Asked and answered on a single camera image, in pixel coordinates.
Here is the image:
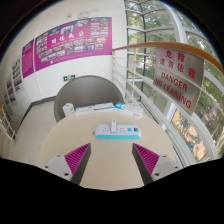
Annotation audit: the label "white railing with wooden handrail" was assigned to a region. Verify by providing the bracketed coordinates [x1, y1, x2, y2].
[111, 41, 224, 168]

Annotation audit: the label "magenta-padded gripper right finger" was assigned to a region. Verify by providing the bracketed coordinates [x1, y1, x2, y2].
[131, 143, 184, 186]

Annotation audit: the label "silver danger sign red letters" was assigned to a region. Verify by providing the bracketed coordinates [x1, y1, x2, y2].
[152, 46, 205, 117]

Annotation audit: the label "narrow magenta text poster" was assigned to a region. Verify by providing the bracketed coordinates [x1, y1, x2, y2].
[21, 38, 36, 79]

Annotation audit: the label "flat white blue box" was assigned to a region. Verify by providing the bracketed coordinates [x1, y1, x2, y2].
[93, 102, 116, 113]
[74, 105, 96, 117]

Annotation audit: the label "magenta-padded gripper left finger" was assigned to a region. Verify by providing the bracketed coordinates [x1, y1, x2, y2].
[43, 142, 92, 186]

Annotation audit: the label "small white green carton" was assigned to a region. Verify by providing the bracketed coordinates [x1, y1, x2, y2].
[62, 102, 76, 120]

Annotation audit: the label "white and teal power strip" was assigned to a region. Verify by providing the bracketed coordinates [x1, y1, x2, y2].
[92, 123, 142, 140]

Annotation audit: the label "white window frame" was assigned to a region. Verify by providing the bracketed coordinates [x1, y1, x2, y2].
[123, 0, 224, 161]

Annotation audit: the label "long white teal box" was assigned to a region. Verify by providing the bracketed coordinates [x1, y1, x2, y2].
[114, 101, 144, 119]

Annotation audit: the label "white photo wall panel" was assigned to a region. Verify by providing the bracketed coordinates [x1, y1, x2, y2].
[11, 56, 24, 94]
[3, 76, 16, 108]

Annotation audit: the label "large magenta photo poster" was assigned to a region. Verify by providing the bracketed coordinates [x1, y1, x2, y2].
[33, 16, 113, 73]

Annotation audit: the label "green exit sign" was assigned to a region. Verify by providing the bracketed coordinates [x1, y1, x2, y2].
[63, 74, 77, 82]

